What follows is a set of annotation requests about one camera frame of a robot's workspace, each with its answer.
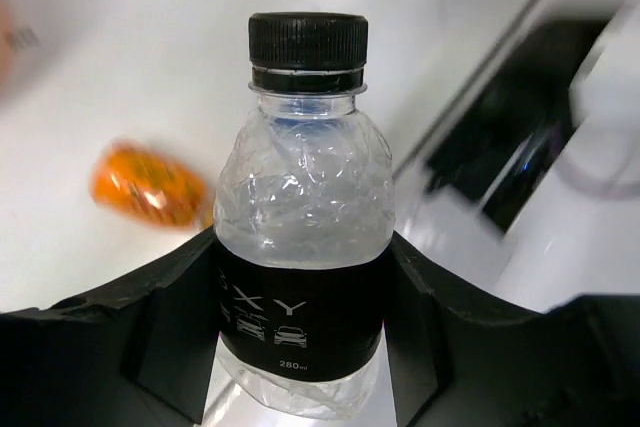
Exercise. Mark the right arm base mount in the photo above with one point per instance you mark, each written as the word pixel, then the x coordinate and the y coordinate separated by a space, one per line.
pixel 518 125

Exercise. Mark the clear bottle black label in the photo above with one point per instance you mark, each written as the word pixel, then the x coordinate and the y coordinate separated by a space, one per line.
pixel 303 218

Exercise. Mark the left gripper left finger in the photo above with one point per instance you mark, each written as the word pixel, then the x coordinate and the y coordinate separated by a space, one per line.
pixel 137 351

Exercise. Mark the orange juice bottle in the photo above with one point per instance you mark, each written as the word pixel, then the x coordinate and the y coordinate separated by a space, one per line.
pixel 151 187

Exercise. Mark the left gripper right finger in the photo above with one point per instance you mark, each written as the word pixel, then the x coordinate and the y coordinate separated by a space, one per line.
pixel 459 356

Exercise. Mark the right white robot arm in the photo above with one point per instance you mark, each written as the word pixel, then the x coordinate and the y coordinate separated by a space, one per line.
pixel 602 158

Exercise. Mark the orange plastic bin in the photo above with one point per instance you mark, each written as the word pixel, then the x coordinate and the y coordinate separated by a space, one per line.
pixel 20 54

